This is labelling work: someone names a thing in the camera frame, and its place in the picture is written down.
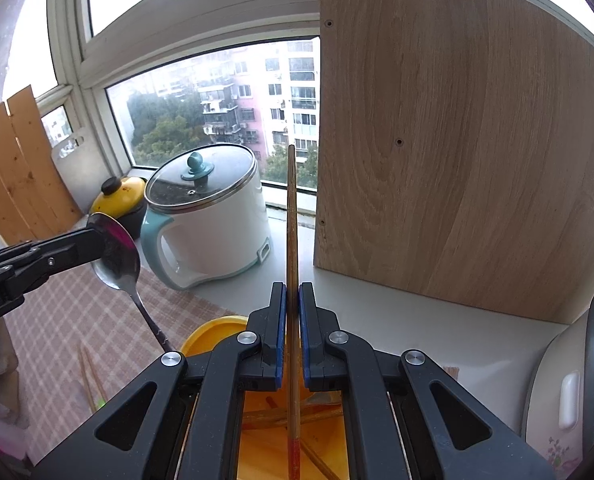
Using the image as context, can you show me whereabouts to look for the black clay pot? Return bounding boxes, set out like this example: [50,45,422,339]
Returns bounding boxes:
[124,199,149,241]

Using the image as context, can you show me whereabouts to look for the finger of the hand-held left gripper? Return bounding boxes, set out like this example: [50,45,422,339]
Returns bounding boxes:
[4,240,107,291]
[7,227,103,261]

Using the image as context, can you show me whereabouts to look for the white cutting board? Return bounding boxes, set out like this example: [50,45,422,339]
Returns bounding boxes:
[52,135,103,214]

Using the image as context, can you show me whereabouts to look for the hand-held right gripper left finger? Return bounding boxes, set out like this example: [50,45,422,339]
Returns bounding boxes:
[30,281,288,480]

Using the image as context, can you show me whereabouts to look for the metal spoon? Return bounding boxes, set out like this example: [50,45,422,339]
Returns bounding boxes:
[86,212,176,354]

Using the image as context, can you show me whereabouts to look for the glass pot lid teal knob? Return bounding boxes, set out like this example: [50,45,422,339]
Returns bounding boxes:
[144,143,258,212]

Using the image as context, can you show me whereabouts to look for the wooden slat panel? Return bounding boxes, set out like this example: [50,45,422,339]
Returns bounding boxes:
[0,85,83,247]

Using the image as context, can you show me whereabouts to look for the white window frame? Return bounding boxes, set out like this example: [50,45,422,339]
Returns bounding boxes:
[0,0,594,221]

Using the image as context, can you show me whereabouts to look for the pink checked tablecloth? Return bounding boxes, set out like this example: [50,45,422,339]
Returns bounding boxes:
[0,259,230,463]

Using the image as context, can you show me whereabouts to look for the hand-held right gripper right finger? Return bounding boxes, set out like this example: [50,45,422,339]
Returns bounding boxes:
[298,281,558,480]

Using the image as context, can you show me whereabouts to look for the white rice cooker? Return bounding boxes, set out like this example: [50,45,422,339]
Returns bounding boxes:
[522,285,594,480]

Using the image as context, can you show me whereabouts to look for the white teal electric pot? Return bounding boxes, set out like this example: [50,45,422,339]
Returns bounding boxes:
[140,160,272,291]

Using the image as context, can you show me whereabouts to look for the light brown red-tipped chopstick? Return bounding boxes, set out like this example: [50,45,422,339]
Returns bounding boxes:
[284,145,304,480]

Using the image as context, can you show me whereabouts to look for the apartment buildings outside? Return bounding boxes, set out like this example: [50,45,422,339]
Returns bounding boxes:
[192,37,322,171]

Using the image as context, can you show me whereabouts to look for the light wooden board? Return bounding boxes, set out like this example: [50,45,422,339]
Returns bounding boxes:
[313,0,594,325]

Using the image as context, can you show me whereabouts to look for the yellow plastic container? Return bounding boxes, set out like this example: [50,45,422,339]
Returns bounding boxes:
[179,315,351,480]

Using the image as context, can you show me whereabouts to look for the wooden chopstick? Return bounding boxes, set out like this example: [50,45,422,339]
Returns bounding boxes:
[78,345,98,414]
[89,354,106,404]

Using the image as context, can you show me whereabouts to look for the yellow clay pot lid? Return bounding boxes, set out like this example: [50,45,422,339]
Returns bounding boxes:
[90,176,147,216]

